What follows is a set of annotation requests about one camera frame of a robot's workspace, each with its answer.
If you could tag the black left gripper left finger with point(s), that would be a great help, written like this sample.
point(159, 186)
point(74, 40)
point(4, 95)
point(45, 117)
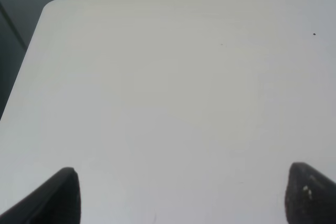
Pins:
point(57, 200)

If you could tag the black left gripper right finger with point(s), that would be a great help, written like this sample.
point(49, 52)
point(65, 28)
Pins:
point(310, 196)

